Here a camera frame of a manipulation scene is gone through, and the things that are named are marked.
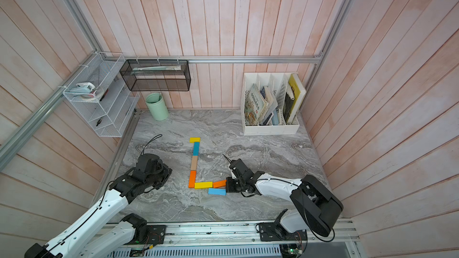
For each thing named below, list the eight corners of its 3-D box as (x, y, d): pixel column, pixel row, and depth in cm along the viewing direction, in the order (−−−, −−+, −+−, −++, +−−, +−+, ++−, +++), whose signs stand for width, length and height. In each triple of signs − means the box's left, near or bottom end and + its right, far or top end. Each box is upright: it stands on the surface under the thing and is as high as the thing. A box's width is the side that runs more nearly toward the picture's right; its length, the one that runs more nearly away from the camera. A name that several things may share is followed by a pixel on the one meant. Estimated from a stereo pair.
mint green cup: (151, 120, 117) (142, 104, 105) (155, 108, 124) (148, 92, 112) (167, 120, 117) (160, 104, 105) (170, 108, 124) (165, 92, 112)
